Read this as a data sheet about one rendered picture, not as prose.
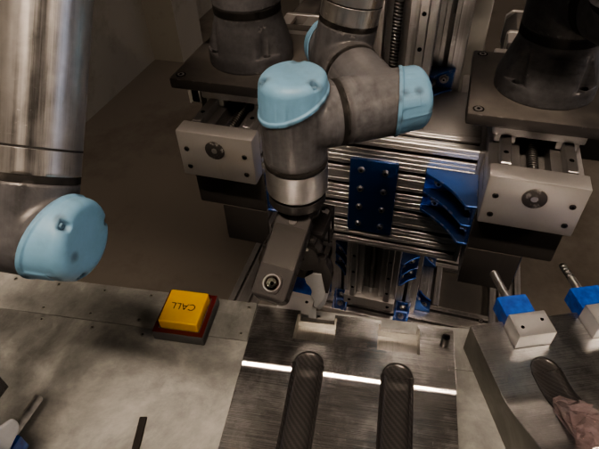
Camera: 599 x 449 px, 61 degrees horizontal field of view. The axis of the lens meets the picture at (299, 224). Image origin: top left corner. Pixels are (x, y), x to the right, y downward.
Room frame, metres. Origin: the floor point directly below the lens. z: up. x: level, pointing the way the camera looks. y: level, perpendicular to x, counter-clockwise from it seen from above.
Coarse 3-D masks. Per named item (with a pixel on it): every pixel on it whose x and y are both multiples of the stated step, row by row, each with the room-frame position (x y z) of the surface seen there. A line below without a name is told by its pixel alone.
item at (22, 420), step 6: (36, 396) 0.34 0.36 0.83; (30, 402) 0.33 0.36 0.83; (36, 402) 0.33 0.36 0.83; (30, 408) 0.32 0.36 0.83; (36, 408) 0.33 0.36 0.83; (24, 414) 0.31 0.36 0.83; (30, 414) 0.32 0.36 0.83; (18, 420) 0.31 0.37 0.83; (24, 420) 0.31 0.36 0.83; (18, 432) 0.29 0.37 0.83; (18, 438) 0.28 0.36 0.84; (12, 444) 0.27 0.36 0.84; (18, 444) 0.28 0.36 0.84; (24, 444) 0.28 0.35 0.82
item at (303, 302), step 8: (296, 280) 0.51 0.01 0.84; (304, 280) 0.51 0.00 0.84; (296, 288) 0.50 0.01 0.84; (304, 288) 0.49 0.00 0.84; (296, 296) 0.47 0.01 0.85; (304, 296) 0.47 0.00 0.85; (288, 304) 0.46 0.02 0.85; (296, 304) 0.45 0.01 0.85; (304, 304) 0.45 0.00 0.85; (312, 304) 0.45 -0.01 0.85; (304, 312) 0.44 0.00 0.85; (312, 312) 0.45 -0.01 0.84
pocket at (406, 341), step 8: (384, 328) 0.39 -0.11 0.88; (384, 336) 0.39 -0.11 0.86; (392, 336) 0.38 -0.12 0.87; (400, 336) 0.38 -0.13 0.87; (408, 336) 0.38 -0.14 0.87; (416, 336) 0.38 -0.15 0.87; (384, 344) 0.38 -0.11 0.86; (392, 344) 0.37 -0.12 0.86; (400, 344) 0.37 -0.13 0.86; (408, 344) 0.37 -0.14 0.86; (416, 344) 0.37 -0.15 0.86; (400, 352) 0.36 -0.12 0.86; (408, 352) 0.36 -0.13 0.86; (416, 352) 0.36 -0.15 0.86
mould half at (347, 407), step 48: (288, 336) 0.38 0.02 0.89; (336, 336) 0.37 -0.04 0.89; (432, 336) 0.37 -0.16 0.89; (240, 384) 0.31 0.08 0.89; (288, 384) 0.31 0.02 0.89; (336, 384) 0.31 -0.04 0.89; (432, 384) 0.30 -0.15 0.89; (240, 432) 0.26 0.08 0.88; (336, 432) 0.25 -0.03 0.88; (432, 432) 0.24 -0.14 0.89
